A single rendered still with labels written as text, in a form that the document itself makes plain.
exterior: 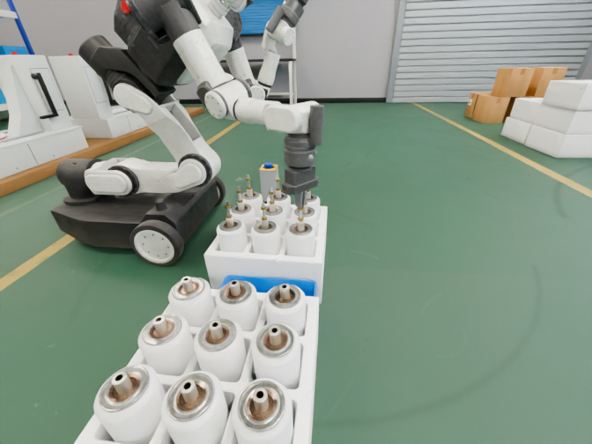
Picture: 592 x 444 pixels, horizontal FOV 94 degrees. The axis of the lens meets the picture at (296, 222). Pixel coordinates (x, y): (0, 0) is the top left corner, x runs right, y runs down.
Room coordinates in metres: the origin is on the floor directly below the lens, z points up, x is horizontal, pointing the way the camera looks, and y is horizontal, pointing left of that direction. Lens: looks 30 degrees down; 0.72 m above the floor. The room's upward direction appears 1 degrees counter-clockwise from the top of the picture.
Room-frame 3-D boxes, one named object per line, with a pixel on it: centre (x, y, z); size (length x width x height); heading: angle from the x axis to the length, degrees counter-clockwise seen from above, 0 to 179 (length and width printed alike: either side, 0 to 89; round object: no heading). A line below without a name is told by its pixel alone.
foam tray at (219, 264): (0.89, 0.08, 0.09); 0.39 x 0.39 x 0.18; 82
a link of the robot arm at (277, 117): (0.77, 0.02, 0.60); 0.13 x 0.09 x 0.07; 53
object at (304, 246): (0.76, -0.01, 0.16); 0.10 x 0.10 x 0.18
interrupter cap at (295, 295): (0.47, 0.03, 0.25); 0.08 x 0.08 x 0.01
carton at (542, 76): (3.68, -3.00, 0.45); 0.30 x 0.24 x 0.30; 171
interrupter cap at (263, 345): (0.35, 0.05, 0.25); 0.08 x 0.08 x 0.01
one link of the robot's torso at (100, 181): (1.22, 0.80, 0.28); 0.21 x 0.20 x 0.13; 83
